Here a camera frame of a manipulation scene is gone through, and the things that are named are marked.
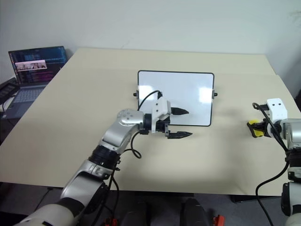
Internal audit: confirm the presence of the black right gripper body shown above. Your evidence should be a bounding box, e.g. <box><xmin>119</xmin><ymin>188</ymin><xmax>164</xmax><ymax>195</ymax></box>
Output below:
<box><xmin>265</xmin><ymin>120</ymin><xmax>283</xmax><ymax>138</ymax></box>

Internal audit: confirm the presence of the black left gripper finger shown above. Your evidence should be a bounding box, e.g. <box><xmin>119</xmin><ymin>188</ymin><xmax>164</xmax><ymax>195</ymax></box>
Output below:
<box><xmin>171</xmin><ymin>106</ymin><xmax>190</xmax><ymax>117</ymax></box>
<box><xmin>166</xmin><ymin>131</ymin><xmax>194</xmax><ymax>140</ymax></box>

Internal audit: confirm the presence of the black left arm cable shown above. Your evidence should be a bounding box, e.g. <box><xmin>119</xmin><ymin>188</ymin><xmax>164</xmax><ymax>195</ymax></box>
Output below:
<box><xmin>103</xmin><ymin>90</ymin><xmax>163</xmax><ymax>226</ymax></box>

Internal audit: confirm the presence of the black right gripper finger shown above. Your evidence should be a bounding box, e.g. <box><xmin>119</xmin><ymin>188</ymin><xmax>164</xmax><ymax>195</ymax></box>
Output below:
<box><xmin>252</xmin><ymin>129</ymin><xmax>269</xmax><ymax>138</ymax></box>
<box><xmin>248</xmin><ymin>121</ymin><xmax>268</xmax><ymax>129</ymax></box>

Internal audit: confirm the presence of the black-framed small whiteboard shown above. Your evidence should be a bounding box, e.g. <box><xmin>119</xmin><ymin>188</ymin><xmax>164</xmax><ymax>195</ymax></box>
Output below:
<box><xmin>132</xmin><ymin>70</ymin><xmax>218</xmax><ymax>128</ymax></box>

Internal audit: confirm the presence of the yellow and black eraser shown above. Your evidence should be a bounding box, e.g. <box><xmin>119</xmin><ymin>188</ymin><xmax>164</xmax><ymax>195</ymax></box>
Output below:
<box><xmin>246</xmin><ymin>119</ymin><xmax>265</xmax><ymax>138</ymax></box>

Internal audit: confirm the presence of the dark rounded shape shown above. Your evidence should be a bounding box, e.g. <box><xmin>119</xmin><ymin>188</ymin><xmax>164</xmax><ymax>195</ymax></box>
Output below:
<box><xmin>182</xmin><ymin>197</ymin><xmax>209</xmax><ymax>226</ymax></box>

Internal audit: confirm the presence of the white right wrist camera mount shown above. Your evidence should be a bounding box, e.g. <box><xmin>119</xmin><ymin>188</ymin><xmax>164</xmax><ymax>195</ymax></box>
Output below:
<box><xmin>266</xmin><ymin>97</ymin><xmax>288</xmax><ymax>122</ymax></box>

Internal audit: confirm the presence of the open grey laptop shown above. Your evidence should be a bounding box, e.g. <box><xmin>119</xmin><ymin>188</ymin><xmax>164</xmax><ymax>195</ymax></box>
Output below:
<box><xmin>8</xmin><ymin>45</ymin><xmax>68</xmax><ymax>119</ymax></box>

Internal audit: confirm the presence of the black table frame bar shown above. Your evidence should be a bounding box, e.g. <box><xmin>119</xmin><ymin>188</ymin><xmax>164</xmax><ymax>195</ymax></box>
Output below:
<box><xmin>134</xmin><ymin>192</ymin><xmax>195</xmax><ymax>197</ymax></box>

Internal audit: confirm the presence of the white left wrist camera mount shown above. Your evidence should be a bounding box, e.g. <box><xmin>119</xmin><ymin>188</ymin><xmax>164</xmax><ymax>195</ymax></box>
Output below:
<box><xmin>150</xmin><ymin>97</ymin><xmax>173</xmax><ymax>134</ymax></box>

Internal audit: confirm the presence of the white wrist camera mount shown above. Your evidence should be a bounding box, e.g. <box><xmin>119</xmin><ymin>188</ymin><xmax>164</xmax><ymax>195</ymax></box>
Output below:
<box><xmin>266</xmin><ymin>97</ymin><xmax>288</xmax><ymax>122</ymax></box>
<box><xmin>150</xmin><ymin>97</ymin><xmax>173</xmax><ymax>134</ymax></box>

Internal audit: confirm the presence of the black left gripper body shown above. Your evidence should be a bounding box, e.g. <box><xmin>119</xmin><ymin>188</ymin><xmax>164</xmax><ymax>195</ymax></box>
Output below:
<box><xmin>156</xmin><ymin>117</ymin><xmax>174</xmax><ymax>140</ymax></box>

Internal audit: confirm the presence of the black desk phone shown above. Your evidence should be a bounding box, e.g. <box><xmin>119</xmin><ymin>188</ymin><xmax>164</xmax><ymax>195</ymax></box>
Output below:
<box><xmin>0</xmin><ymin>78</ymin><xmax>19</xmax><ymax>102</ymax></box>

